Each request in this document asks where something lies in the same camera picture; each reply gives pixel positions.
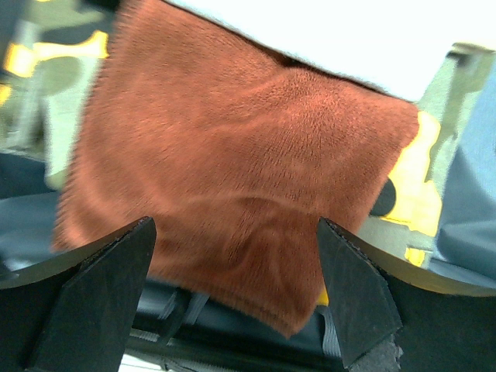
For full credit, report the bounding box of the yellow hard-shell suitcase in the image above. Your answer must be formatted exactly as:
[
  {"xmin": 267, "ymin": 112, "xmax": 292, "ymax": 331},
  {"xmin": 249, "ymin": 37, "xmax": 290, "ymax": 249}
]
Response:
[{"xmin": 1, "ymin": 64, "xmax": 495, "ymax": 371}]

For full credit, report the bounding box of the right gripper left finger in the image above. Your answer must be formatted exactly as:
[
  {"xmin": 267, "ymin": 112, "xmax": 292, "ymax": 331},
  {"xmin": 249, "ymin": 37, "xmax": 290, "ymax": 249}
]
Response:
[{"xmin": 1, "ymin": 217, "xmax": 156, "ymax": 371}]

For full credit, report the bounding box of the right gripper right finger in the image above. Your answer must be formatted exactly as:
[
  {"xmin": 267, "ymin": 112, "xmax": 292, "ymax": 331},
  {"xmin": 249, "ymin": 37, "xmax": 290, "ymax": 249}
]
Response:
[{"xmin": 317, "ymin": 218, "xmax": 495, "ymax": 371}]

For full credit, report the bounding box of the camouflage orange green garment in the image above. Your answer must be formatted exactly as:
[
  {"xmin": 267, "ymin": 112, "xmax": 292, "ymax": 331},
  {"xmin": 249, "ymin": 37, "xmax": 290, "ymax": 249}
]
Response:
[{"xmin": 1, "ymin": 1, "xmax": 495, "ymax": 272}]

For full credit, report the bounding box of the grey cloth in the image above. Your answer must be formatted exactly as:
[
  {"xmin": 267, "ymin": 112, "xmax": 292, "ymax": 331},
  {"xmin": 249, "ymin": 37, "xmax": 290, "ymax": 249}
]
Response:
[{"xmin": 172, "ymin": 1, "xmax": 495, "ymax": 102}]

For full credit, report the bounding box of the brown fleece towel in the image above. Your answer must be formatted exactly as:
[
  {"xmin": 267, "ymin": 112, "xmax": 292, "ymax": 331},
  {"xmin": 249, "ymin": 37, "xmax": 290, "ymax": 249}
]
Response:
[{"xmin": 53, "ymin": 1, "xmax": 419, "ymax": 336}]

